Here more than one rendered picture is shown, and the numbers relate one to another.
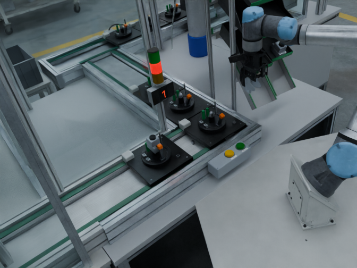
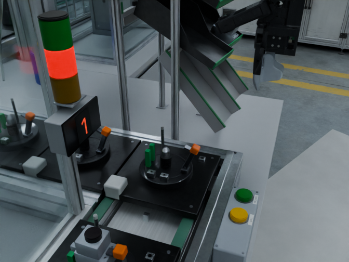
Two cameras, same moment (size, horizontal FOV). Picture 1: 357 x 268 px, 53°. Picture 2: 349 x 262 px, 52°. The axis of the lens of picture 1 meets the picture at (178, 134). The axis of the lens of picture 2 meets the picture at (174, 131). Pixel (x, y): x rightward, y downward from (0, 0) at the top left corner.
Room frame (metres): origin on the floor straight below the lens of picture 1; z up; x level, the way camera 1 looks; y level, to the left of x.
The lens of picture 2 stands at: (0.80, 0.27, 1.57)
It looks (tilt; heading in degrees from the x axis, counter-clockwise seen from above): 32 degrees down; 322
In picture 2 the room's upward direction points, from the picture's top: straight up
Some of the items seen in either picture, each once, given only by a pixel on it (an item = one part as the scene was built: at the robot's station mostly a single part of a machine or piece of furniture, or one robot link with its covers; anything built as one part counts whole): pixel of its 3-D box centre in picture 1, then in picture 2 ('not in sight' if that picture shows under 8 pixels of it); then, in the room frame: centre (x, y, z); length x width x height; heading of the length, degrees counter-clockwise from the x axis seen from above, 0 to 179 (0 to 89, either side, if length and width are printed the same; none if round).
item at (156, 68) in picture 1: (155, 66); (61, 60); (1.40, 0.05, 1.33); 0.05 x 0.05 x 0.05
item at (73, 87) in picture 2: (157, 76); (65, 86); (1.40, 0.05, 1.28); 0.05 x 0.05 x 0.05
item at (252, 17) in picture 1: (253, 23); not in sight; (1.24, -0.33, 1.53); 0.09 x 0.08 x 0.11; 52
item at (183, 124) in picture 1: (211, 117); (165, 159); (1.40, -0.17, 1.01); 0.24 x 0.24 x 0.13; 32
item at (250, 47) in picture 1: (253, 43); not in sight; (1.24, -0.33, 1.45); 0.08 x 0.08 x 0.05
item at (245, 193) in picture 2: (240, 146); (243, 196); (1.21, -0.27, 0.96); 0.04 x 0.04 x 0.02
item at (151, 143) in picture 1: (152, 141); (90, 244); (1.23, 0.12, 1.06); 0.08 x 0.04 x 0.07; 32
